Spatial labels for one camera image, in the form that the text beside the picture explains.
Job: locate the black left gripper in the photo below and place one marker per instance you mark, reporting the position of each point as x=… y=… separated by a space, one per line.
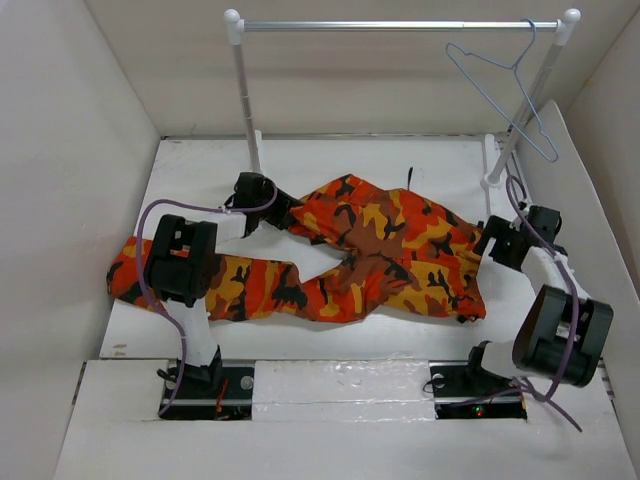
x=283 y=216

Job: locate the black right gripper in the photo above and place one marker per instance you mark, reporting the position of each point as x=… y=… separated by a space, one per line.
x=498 y=227

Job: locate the orange camouflage trousers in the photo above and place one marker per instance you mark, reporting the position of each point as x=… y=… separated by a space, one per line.
x=401 y=250

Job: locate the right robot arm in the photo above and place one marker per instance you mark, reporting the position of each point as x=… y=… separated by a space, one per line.
x=564 y=332

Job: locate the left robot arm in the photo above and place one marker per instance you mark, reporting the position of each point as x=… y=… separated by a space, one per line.
x=177 y=272

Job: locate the white clothes rack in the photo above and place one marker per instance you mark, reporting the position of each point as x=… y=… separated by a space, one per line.
x=561 y=29

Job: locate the aluminium side rail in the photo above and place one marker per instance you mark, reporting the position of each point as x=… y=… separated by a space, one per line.
x=513 y=167

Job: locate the blue wire hanger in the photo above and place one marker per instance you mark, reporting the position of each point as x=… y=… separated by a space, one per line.
x=451 y=49

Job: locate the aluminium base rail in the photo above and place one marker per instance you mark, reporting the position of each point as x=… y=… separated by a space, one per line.
x=343 y=391

